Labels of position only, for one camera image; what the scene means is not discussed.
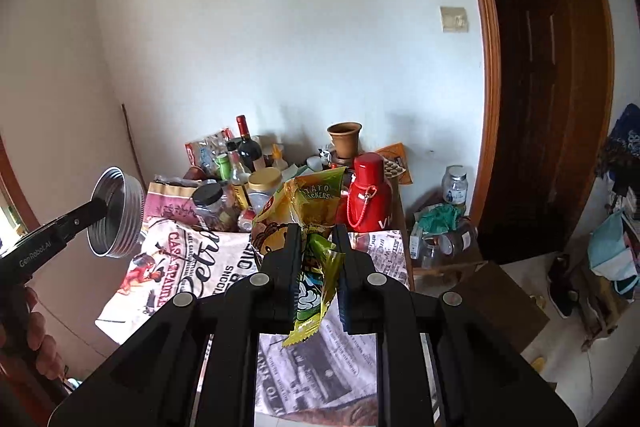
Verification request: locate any light blue bag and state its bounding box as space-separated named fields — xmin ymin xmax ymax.
xmin=587 ymin=210 xmax=639 ymax=301

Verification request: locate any yellow chips bag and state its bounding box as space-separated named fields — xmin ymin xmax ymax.
xmin=252 ymin=168 xmax=345 ymax=347

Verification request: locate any clothes pile on rack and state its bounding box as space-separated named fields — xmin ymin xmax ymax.
xmin=594 ymin=103 xmax=639 ymax=210

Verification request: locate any dark wooden door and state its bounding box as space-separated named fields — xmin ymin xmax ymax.
xmin=471 ymin=0 xmax=614 ymax=265

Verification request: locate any wall light switch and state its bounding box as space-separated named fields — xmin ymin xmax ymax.
xmin=439 ymin=6 xmax=469 ymax=32

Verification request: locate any black lid plastic jar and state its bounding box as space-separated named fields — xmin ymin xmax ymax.
xmin=191 ymin=182 xmax=235 ymax=232

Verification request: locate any printed newspaper tablecloth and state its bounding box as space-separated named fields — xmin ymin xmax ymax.
xmin=94 ymin=178 xmax=417 ymax=427

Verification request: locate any glass jar silver lid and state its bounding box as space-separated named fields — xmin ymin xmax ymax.
xmin=442 ymin=165 xmax=469 ymax=206

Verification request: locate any person's left hand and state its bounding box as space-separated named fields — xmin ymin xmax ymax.
xmin=1 ymin=287 xmax=65 ymax=381

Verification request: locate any red thermos bottle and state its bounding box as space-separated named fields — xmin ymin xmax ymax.
xmin=347 ymin=153 xmax=393 ymax=233

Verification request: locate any wooden stool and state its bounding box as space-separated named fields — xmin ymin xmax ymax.
xmin=411 ymin=251 xmax=549 ymax=353

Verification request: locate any yellow lid plastic jar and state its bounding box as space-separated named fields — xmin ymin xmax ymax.
xmin=246 ymin=167 xmax=282 ymax=213

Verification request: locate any brown clay vase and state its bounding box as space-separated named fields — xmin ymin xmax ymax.
xmin=326 ymin=121 xmax=362 ymax=159

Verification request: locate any green crumpled bag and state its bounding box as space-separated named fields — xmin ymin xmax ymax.
xmin=416 ymin=202 xmax=464 ymax=235

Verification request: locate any dark wine bottle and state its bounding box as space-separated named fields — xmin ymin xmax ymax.
xmin=236 ymin=115 xmax=266 ymax=172

